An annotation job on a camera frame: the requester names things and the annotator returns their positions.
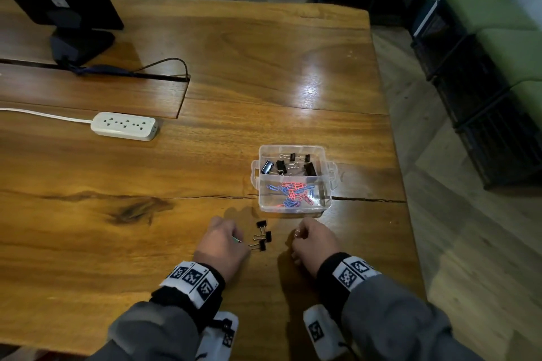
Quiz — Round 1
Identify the person's left forearm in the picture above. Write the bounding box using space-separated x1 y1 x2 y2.
87 263 226 361

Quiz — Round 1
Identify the pile of coloured paper clips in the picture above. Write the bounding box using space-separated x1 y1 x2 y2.
266 181 316 208

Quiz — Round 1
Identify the person's right forearm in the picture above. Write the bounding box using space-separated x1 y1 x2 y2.
315 252 484 361

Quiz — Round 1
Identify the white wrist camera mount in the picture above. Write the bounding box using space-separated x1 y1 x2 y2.
302 305 349 361
195 311 239 361

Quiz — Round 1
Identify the person's right hand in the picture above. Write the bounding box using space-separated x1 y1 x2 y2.
290 217 341 278

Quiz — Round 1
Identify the person's left hand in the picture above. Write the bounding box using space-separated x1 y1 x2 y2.
193 216 251 283

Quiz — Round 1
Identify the white power cable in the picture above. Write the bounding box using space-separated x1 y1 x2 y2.
0 107 93 125

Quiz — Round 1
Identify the white power strip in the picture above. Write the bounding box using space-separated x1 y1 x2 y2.
91 111 159 142

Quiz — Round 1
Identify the white marker wrist band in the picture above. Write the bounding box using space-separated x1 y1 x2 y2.
159 261 219 310
332 256 382 292

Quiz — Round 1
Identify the black cable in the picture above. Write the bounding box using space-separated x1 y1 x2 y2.
68 58 190 80

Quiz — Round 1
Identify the clear plastic storage box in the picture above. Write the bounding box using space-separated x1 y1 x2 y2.
251 144 338 218

